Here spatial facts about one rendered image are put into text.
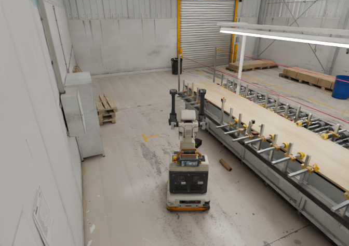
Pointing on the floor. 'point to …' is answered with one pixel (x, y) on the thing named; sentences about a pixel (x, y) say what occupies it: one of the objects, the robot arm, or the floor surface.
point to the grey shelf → (91, 134)
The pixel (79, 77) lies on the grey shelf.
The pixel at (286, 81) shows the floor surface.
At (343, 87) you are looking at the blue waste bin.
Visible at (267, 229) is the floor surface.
